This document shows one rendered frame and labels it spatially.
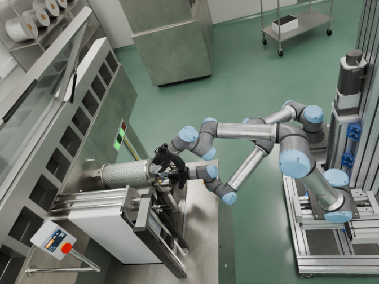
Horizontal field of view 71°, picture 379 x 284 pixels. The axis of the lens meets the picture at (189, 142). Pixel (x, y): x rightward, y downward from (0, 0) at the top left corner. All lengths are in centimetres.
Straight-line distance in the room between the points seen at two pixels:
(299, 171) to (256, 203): 152
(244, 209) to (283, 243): 44
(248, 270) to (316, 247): 56
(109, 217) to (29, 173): 37
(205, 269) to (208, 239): 15
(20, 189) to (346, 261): 196
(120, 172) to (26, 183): 45
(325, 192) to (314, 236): 97
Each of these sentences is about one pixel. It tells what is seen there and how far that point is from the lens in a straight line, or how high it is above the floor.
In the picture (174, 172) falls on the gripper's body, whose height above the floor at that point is 116.
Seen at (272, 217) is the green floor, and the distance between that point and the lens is 257.
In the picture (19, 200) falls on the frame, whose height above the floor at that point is 161.
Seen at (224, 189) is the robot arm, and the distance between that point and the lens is 149.
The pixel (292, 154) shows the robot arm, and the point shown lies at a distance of 113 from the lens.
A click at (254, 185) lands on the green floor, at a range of 275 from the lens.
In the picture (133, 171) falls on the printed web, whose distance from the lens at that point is 142.
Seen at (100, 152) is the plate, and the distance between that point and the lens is 166.
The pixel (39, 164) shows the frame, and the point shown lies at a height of 161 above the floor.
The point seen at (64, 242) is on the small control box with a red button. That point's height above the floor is 165.
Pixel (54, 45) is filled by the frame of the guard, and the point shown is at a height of 203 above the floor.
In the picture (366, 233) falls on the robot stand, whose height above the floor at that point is 73.
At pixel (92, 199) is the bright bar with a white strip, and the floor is 146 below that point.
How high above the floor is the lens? 228
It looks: 44 degrees down
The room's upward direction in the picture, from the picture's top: 22 degrees counter-clockwise
